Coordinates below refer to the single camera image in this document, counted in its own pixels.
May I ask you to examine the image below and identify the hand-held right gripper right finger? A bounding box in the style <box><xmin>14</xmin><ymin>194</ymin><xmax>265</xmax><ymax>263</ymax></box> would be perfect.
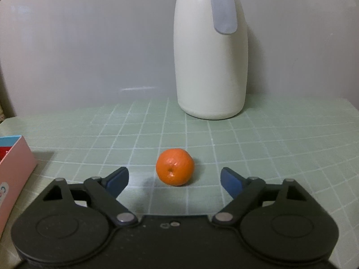
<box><xmin>212</xmin><ymin>167</ymin><xmax>315</xmax><ymax>226</ymax></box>

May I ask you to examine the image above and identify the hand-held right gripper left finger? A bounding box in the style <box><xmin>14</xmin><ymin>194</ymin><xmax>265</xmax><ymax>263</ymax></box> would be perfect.
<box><xmin>29</xmin><ymin>167</ymin><xmax>138</xmax><ymax>227</ymax></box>

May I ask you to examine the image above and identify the small mandarin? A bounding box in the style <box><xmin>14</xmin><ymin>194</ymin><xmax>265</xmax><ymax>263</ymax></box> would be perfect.
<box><xmin>155</xmin><ymin>148</ymin><xmax>195</xmax><ymax>187</ymax></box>

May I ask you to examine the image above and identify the colourful cardboard box red inside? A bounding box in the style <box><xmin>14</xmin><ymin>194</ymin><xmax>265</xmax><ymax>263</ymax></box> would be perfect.
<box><xmin>0</xmin><ymin>135</ymin><xmax>38</xmax><ymax>237</ymax></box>

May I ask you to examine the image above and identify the white jug with grey lid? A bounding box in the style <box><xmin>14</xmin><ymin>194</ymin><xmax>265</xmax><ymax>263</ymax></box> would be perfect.
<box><xmin>173</xmin><ymin>0</ymin><xmax>249</xmax><ymax>120</ymax></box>

